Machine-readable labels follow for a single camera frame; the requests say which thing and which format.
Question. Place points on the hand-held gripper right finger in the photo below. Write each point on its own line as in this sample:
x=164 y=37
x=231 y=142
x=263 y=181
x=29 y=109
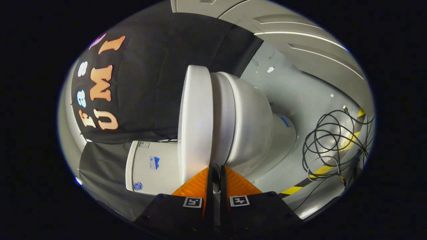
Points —
x=224 y=203

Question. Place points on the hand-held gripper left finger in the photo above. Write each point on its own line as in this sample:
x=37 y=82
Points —
x=209 y=200

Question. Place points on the white toilet lid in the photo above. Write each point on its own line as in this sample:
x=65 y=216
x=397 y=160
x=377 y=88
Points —
x=195 y=116

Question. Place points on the yellow black floor tape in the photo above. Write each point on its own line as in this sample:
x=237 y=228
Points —
x=322 y=170

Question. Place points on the black backdrop cloth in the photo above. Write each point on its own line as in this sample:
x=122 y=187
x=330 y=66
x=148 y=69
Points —
x=150 y=83

